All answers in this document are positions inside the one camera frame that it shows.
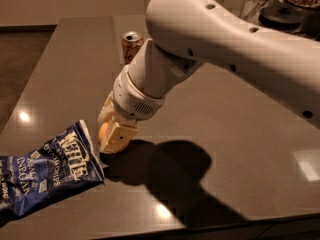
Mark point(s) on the clear glass cup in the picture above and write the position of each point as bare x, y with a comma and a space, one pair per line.
250, 9

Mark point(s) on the blue kettle chip bag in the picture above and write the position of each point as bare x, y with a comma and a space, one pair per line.
61, 167

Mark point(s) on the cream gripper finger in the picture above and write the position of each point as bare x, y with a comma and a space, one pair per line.
107, 110
118, 135

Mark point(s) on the gold soda can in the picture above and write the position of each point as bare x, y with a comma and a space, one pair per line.
132, 41

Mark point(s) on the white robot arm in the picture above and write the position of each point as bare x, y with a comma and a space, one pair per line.
183, 35

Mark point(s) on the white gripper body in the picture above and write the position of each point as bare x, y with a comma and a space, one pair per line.
131, 99

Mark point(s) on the orange fruit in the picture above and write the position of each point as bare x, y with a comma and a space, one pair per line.
102, 131

